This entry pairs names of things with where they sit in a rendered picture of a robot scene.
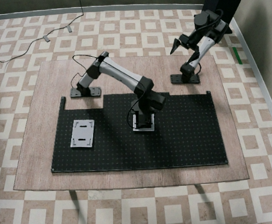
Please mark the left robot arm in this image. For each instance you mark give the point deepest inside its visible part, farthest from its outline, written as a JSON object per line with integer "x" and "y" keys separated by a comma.
{"x": 207, "y": 17}

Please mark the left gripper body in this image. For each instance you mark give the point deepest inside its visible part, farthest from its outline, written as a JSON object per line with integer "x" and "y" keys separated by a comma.
{"x": 194, "y": 46}

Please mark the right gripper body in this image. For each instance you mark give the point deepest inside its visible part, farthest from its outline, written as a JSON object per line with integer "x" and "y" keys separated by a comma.
{"x": 144, "y": 110}

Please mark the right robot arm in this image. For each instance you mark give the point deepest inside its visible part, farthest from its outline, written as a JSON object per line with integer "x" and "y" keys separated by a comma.
{"x": 108, "y": 67}

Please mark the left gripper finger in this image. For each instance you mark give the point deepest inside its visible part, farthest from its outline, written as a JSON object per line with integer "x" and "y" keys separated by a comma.
{"x": 194, "y": 57}
{"x": 176, "y": 44}

